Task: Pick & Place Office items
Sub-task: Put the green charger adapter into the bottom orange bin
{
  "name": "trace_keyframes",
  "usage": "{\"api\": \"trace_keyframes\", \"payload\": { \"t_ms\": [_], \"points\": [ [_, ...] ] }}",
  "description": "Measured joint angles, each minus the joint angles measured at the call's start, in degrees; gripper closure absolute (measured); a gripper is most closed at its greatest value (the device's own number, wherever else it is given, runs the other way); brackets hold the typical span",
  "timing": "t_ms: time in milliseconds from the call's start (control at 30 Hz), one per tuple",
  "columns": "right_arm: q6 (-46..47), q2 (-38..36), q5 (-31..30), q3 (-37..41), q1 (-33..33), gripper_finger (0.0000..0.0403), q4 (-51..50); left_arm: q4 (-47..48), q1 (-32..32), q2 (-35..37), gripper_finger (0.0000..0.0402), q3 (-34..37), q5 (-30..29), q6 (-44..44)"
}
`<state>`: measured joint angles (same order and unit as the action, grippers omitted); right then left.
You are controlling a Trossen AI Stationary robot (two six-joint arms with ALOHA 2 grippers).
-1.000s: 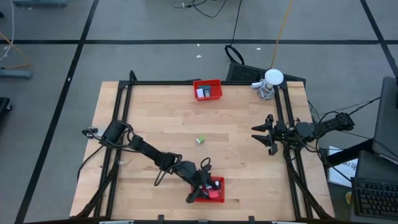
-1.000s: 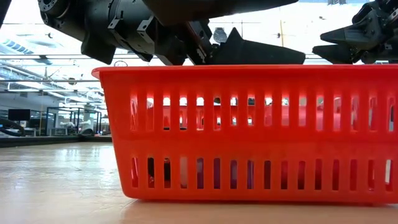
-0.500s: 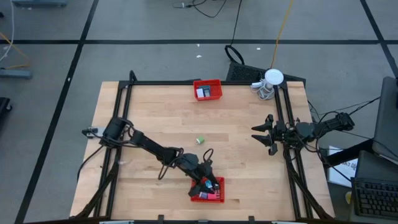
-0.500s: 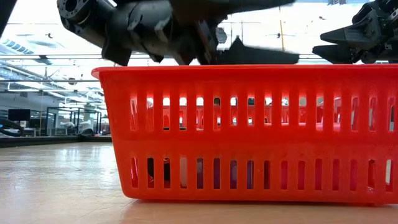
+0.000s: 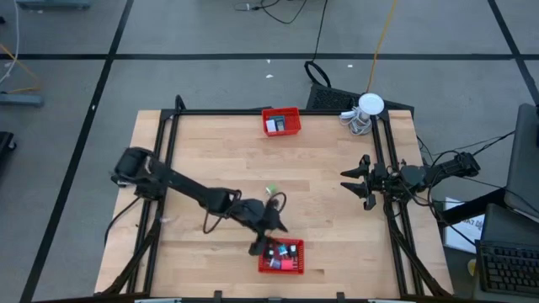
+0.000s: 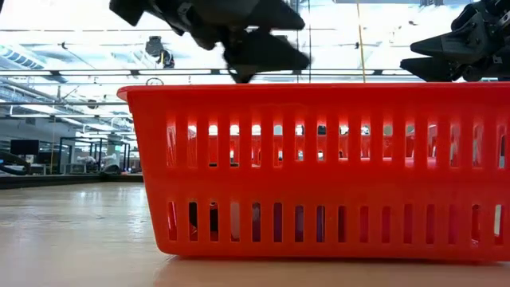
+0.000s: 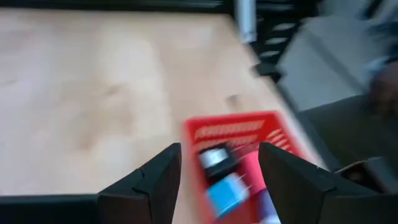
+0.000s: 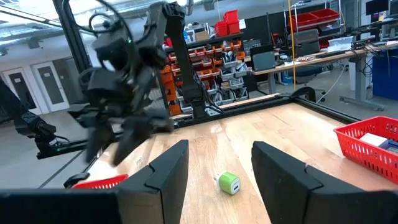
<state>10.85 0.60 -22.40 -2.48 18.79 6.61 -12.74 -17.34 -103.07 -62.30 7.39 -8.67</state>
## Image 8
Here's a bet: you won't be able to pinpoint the dark blue office chair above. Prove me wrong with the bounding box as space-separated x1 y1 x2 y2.
294 64 327 103

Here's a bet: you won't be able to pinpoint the red plastic slotted basket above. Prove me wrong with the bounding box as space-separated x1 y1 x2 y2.
333 115 398 185
71 174 129 190

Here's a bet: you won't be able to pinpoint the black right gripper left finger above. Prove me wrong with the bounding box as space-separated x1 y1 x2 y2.
0 139 190 224

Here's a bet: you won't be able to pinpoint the green usb wall charger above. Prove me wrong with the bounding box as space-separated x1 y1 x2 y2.
213 170 242 196

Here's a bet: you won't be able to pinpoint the red bins on rack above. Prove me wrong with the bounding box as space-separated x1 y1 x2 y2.
288 8 340 32

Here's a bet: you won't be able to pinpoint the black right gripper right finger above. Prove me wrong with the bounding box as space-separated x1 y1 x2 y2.
250 141 398 224

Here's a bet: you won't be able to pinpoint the stacked red bins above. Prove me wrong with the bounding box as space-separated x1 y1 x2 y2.
213 9 241 38

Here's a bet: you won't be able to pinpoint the shelf with orange grey bins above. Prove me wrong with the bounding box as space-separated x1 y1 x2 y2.
160 32 250 116

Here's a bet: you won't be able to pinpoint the small white box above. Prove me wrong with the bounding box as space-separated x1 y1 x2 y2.
358 133 389 147

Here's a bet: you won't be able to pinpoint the white double door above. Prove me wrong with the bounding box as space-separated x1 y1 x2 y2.
1 60 71 115

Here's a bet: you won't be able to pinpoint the dark blue calculator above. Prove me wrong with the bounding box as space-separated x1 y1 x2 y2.
377 139 398 156

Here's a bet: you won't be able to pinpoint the yellow hanging cable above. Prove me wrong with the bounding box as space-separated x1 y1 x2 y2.
287 0 297 91

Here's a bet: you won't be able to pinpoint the wooden desk grey legs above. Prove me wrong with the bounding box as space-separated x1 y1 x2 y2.
249 42 398 112

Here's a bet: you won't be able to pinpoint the black aluminium table frame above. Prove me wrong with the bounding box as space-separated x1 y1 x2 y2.
0 0 361 190

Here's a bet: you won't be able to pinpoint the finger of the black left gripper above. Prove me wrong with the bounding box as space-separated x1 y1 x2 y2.
84 119 116 165
111 117 157 167

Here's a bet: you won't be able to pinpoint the blue storage bin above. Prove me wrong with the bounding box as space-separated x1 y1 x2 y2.
371 49 398 101

